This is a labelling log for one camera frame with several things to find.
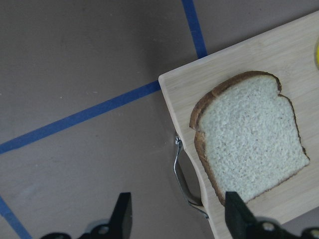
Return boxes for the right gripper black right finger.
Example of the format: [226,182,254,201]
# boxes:
[225,192,257,239]

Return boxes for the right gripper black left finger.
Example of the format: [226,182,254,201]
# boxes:
[109,192,132,239]

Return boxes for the bread slice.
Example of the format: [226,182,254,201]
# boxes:
[189,71,310,204]

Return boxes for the wooden cutting board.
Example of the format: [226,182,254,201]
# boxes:
[159,12,319,239]

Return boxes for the lemon slice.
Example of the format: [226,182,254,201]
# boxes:
[314,39,319,69]

